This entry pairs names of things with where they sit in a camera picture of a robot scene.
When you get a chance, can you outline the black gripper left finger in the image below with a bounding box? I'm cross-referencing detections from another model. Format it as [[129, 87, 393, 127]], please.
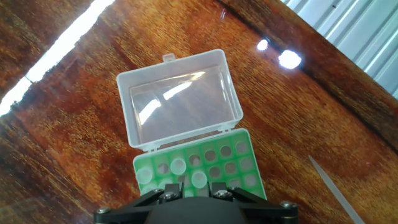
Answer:
[[92, 182, 185, 224]]

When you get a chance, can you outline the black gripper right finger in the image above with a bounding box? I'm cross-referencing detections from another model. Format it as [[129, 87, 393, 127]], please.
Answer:
[[208, 181, 299, 224]]

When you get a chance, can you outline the green clear pipette tip box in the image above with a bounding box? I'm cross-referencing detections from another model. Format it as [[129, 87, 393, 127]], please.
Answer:
[[116, 49, 267, 200]]

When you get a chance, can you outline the glossy brown wooden board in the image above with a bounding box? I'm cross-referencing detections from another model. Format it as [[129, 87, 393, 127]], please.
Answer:
[[0, 0, 398, 224]]

